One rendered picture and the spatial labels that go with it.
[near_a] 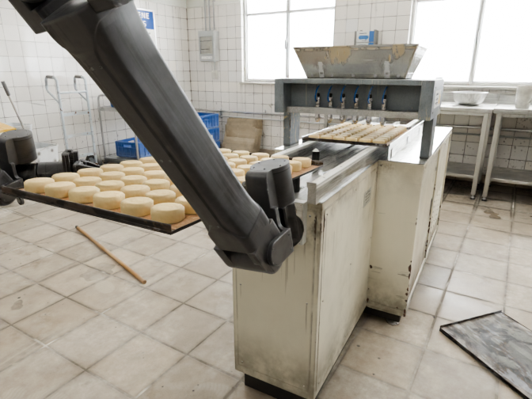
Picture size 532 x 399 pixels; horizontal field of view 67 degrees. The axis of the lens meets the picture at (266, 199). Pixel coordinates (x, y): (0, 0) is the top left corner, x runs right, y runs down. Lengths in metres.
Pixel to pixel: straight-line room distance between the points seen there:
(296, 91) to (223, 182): 1.62
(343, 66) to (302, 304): 1.08
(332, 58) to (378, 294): 1.14
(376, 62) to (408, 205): 0.64
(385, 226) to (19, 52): 4.20
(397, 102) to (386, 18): 3.38
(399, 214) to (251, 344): 0.86
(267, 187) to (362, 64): 1.41
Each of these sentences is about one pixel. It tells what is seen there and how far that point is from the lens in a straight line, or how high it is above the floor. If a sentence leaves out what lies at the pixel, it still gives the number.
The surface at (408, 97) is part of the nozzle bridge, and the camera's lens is 1.88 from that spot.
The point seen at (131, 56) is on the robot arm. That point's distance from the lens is 0.37.
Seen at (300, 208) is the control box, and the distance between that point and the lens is 1.21.
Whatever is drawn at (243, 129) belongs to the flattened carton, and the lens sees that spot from 5.94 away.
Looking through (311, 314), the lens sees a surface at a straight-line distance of 1.39.
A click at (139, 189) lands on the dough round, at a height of 1.02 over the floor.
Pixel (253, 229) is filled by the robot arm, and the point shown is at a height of 1.04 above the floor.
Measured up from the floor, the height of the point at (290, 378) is 0.15.
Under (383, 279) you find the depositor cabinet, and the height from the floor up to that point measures 0.26.
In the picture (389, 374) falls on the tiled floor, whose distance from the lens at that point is 1.90.
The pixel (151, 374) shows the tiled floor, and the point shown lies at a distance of 1.89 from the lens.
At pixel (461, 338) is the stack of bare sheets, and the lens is 2.19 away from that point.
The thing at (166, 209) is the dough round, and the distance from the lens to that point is 0.61.
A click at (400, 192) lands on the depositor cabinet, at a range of 1.86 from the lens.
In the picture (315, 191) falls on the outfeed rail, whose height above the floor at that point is 0.88.
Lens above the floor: 1.22
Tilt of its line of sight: 18 degrees down
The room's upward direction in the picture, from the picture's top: straight up
